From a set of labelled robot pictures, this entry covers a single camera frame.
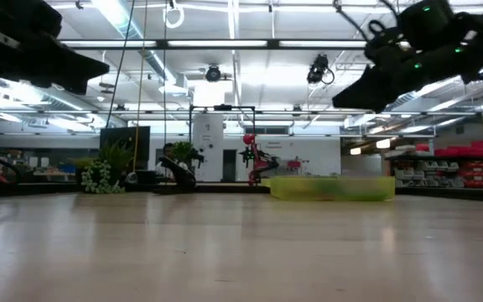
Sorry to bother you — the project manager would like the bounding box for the black ceiling fixture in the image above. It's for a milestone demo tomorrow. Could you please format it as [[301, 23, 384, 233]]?
[[461, 69, 483, 84]]

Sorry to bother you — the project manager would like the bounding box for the white column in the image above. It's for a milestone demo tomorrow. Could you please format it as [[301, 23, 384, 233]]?
[[192, 112, 225, 182]]

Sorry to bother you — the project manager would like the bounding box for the white cable loop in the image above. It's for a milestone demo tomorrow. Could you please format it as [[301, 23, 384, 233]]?
[[162, 0, 185, 29]]

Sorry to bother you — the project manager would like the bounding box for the black low platform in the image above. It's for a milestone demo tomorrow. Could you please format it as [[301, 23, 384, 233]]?
[[151, 182, 272, 195]]

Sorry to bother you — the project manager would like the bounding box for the red robot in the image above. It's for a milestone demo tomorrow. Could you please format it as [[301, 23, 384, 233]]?
[[241, 133, 280, 186]]

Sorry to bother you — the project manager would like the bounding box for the shelf with red bins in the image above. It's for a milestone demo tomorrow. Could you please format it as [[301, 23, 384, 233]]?
[[383, 140, 483, 190]]

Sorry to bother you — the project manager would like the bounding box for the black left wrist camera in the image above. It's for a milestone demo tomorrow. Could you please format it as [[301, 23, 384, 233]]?
[[10, 0, 64, 39]]

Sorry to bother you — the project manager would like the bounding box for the thin black hanging cable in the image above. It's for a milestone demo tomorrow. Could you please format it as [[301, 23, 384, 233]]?
[[105, 0, 137, 130]]

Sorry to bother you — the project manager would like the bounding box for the yellow hanging rope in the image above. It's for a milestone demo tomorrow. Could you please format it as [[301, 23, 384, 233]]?
[[124, 0, 149, 184]]

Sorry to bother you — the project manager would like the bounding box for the small bushy green plant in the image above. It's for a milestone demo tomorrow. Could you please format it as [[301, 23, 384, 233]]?
[[169, 141, 200, 164]]

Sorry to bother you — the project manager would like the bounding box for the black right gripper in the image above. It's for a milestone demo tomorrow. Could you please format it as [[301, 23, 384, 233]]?
[[331, 54, 444, 113]]

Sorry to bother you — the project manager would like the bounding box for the seated person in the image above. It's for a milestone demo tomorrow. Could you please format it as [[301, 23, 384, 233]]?
[[155, 142, 179, 177]]

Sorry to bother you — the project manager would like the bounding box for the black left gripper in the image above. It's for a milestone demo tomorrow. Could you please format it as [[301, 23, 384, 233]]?
[[0, 24, 111, 96]]

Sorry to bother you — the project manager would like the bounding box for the long white light strip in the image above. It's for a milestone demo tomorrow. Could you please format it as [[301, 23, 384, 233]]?
[[278, 40, 366, 48], [168, 39, 268, 48]]

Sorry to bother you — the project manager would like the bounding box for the pale green succulent plant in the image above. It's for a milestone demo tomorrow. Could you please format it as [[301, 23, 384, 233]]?
[[80, 161, 126, 195]]

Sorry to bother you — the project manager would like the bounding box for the lime green plastic bin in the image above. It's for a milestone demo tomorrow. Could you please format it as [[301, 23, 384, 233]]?
[[262, 174, 397, 202]]

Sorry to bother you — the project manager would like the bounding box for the black right camera cable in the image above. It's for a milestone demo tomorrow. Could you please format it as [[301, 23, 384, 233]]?
[[332, 0, 400, 43]]

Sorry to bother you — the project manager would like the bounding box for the short white light strip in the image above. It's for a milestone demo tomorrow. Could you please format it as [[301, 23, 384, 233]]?
[[60, 39, 158, 48]]

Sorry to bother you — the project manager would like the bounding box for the dark grey door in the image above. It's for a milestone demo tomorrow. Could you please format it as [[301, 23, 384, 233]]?
[[221, 149, 238, 183]]

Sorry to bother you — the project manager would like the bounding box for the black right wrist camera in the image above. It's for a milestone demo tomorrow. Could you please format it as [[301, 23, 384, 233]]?
[[364, 38, 410, 72]]

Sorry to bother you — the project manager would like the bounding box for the black monitor screen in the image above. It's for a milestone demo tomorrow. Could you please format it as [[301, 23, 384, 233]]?
[[100, 125, 151, 171]]

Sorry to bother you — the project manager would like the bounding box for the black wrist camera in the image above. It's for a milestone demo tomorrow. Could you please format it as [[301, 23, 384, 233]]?
[[364, 38, 410, 72], [10, 0, 64, 39]]

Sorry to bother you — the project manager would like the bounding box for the black hanging camera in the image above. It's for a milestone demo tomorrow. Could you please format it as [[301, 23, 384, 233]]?
[[306, 53, 335, 86]]

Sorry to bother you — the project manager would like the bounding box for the round black overhead camera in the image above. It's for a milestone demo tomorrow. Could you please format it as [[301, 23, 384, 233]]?
[[205, 64, 223, 83]]

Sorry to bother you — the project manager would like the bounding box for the thin black metal frame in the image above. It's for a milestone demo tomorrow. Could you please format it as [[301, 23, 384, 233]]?
[[188, 103, 257, 185]]

